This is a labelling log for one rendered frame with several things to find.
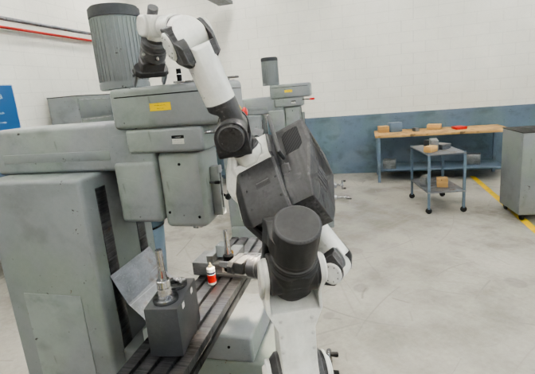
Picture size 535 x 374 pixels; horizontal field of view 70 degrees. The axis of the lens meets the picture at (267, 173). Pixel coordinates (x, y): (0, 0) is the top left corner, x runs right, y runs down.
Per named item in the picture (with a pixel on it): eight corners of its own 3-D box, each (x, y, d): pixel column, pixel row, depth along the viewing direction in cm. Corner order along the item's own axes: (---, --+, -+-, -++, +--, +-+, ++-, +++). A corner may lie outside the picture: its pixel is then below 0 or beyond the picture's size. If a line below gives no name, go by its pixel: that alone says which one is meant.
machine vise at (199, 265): (267, 265, 197) (265, 245, 195) (258, 279, 183) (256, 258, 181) (206, 262, 207) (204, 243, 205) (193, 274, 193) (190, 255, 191)
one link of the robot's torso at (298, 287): (326, 272, 93) (314, 234, 101) (272, 280, 91) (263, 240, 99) (320, 298, 102) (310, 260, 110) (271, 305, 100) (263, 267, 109)
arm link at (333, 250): (364, 259, 139) (325, 212, 145) (354, 272, 128) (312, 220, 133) (341, 275, 145) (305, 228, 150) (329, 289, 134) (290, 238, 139)
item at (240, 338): (272, 315, 188) (271, 293, 185) (253, 364, 155) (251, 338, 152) (180, 309, 200) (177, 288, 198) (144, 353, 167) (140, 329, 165)
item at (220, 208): (226, 212, 164) (221, 164, 159) (223, 215, 160) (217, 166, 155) (217, 212, 165) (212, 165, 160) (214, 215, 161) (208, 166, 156)
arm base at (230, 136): (227, 173, 110) (260, 153, 108) (201, 137, 105) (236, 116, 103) (229, 152, 123) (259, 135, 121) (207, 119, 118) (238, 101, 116)
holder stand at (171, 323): (201, 319, 154) (194, 274, 150) (184, 356, 133) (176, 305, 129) (172, 320, 156) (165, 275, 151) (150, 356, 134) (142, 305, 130)
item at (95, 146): (181, 159, 173) (175, 115, 169) (155, 170, 152) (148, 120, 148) (37, 165, 193) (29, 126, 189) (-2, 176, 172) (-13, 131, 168)
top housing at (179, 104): (245, 117, 163) (242, 79, 160) (224, 123, 139) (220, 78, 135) (148, 124, 175) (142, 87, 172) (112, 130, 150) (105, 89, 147)
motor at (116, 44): (159, 87, 166) (148, 9, 160) (133, 87, 147) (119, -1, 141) (119, 91, 171) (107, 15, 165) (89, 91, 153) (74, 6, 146)
